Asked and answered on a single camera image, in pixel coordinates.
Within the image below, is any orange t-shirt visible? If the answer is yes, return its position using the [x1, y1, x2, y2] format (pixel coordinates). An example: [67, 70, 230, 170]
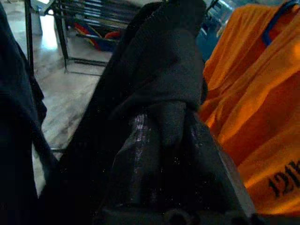
[198, 3, 300, 216]

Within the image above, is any navy blue garment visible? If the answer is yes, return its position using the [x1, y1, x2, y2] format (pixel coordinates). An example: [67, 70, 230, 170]
[0, 0, 60, 225]

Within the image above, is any blue water container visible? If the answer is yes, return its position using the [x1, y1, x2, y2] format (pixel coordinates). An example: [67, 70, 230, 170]
[195, 0, 229, 63]

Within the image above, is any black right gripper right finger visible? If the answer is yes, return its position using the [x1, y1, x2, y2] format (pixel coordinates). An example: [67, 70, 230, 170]
[182, 112, 256, 214]

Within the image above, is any black garment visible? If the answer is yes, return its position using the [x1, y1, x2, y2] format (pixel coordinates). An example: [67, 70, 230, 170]
[38, 0, 209, 225]

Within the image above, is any red yellow blue toy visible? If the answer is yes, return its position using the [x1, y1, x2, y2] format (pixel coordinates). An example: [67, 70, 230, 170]
[74, 22, 122, 53]

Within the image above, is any blue plastic hanger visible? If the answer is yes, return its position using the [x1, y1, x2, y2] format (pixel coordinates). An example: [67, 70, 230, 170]
[261, 0, 300, 47]

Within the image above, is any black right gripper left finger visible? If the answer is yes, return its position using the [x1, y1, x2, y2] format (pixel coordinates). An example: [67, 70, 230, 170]
[109, 109, 170, 207]

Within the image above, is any black metal drying rack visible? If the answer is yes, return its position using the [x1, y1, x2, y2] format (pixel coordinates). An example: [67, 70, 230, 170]
[23, 0, 146, 77]

